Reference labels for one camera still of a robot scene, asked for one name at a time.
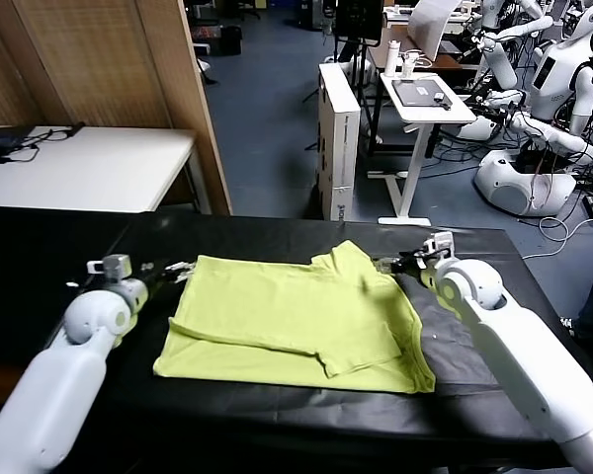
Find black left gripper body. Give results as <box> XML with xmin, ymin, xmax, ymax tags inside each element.
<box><xmin>144</xmin><ymin>270</ymin><xmax>174</xmax><ymax>298</ymax></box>

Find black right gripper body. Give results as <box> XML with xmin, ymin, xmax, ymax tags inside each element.
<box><xmin>398</xmin><ymin>252</ymin><xmax>429</xmax><ymax>285</ymax></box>

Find yellow-green t-shirt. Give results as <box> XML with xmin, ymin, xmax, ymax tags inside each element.
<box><xmin>152</xmin><ymin>240</ymin><xmax>437</xmax><ymax>395</ymax></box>

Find black table cover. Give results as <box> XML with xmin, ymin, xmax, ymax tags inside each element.
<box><xmin>24</xmin><ymin>212</ymin><xmax>593</xmax><ymax>445</ymax></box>
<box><xmin>0</xmin><ymin>204</ymin><xmax>134</xmax><ymax>369</ymax></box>

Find tall white cardboard box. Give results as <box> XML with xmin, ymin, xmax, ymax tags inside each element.
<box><xmin>317</xmin><ymin>62</ymin><xmax>363</xmax><ymax>223</ymax></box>

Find white rectangular table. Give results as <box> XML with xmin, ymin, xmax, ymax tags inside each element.
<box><xmin>0</xmin><ymin>125</ymin><xmax>212</xmax><ymax>216</ymax></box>

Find white humanoid robot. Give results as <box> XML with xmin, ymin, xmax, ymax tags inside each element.
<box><xmin>454</xmin><ymin>0</ymin><xmax>552</xmax><ymax>142</ymax></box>
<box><xmin>471</xmin><ymin>0</ymin><xmax>593</xmax><ymax>218</ymax></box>

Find white standing desk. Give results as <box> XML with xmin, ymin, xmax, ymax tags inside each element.
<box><xmin>367</xmin><ymin>72</ymin><xmax>477</xmax><ymax>227</ymax></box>

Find black sneaker white stripes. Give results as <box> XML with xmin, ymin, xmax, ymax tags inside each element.
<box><xmin>557</xmin><ymin>315</ymin><xmax>582</xmax><ymax>340</ymax></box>

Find gray laptop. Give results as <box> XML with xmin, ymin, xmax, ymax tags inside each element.
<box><xmin>390</xmin><ymin>78</ymin><xmax>451</xmax><ymax>108</ymax></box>

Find black laptop on table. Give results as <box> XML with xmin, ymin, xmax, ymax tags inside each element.
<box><xmin>0</xmin><ymin>125</ymin><xmax>37</xmax><ymax>152</ymax></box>

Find wooden partition screen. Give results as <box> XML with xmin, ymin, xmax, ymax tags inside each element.
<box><xmin>0</xmin><ymin>0</ymin><xmax>234</xmax><ymax>217</ymax></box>

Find black trash bin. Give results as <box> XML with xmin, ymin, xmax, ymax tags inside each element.
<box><xmin>220</xmin><ymin>25</ymin><xmax>243</xmax><ymax>57</ymax></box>

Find white curved panel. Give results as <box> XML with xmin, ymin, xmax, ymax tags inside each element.
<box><xmin>405</xmin><ymin>0</ymin><xmax>460</xmax><ymax>63</ymax></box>

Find black monitor on stand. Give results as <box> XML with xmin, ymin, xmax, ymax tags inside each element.
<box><xmin>300</xmin><ymin>0</ymin><xmax>384</xmax><ymax>159</ymax></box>

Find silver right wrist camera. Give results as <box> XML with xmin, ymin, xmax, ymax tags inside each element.
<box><xmin>423</xmin><ymin>230</ymin><xmax>456</xmax><ymax>259</ymax></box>

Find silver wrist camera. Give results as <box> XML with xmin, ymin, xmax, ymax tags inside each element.
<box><xmin>423</xmin><ymin>230</ymin><xmax>456</xmax><ymax>259</ymax></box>
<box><xmin>87</xmin><ymin>254</ymin><xmax>132</xmax><ymax>280</ymax></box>

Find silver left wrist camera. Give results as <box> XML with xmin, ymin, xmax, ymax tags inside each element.
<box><xmin>87</xmin><ymin>254</ymin><xmax>132</xmax><ymax>280</ymax></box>

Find white cable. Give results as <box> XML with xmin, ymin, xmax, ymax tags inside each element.
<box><xmin>521</xmin><ymin>212</ymin><xmax>593</xmax><ymax>261</ymax></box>

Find black cable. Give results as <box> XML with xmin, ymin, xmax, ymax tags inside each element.
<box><xmin>0</xmin><ymin>128</ymin><xmax>76</xmax><ymax>167</ymax></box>

